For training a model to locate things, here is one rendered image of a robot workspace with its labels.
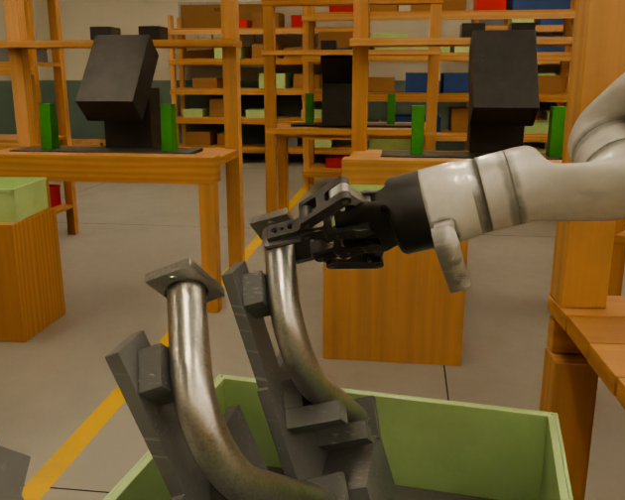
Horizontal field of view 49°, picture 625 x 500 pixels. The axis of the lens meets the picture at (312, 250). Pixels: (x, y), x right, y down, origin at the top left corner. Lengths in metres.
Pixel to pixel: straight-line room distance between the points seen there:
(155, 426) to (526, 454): 0.48
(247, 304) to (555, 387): 0.99
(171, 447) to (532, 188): 0.36
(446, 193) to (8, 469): 0.40
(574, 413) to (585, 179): 1.00
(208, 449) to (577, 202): 0.37
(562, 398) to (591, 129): 0.97
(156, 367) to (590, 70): 1.08
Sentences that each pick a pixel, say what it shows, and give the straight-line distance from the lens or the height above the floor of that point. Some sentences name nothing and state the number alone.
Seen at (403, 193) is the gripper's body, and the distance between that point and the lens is 0.62.
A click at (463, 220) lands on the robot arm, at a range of 0.62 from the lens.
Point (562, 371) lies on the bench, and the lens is 1.52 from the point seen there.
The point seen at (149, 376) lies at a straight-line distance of 0.51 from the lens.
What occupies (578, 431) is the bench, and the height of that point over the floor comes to 0.61.
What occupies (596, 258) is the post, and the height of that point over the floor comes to 0.98.
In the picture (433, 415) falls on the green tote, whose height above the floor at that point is 0.94.
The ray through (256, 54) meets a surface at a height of 1.64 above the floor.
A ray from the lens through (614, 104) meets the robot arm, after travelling 0.65.
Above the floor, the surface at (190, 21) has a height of 2.16.
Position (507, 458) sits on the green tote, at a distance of 0.87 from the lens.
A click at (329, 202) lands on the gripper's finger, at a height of 1.22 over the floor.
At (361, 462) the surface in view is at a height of 0.92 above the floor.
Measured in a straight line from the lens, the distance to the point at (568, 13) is 8.14.
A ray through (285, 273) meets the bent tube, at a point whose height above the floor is 1.15.
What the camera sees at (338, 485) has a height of 0.96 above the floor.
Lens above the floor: 1.33
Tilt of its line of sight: 14 degrees down
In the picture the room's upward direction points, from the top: straight up
